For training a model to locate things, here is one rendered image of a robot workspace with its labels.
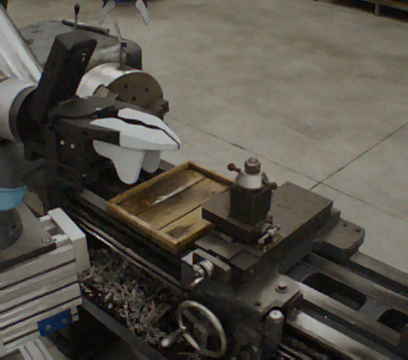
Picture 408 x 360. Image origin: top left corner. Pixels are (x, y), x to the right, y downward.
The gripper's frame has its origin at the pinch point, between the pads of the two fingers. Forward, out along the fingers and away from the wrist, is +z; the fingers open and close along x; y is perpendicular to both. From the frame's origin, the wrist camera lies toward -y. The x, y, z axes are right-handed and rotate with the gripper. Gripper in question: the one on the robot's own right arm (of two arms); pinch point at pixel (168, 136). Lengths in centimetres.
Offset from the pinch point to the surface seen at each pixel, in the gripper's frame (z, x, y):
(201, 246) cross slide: -31, -63, 55
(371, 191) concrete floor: -37, -279, 127
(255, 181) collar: -21, -69, 37
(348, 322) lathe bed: 8, -66, 65
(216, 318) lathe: -23, -57, 71
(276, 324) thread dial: -6, -57, 65
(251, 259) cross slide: -18, -65, 55
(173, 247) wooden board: -42, -68, 62
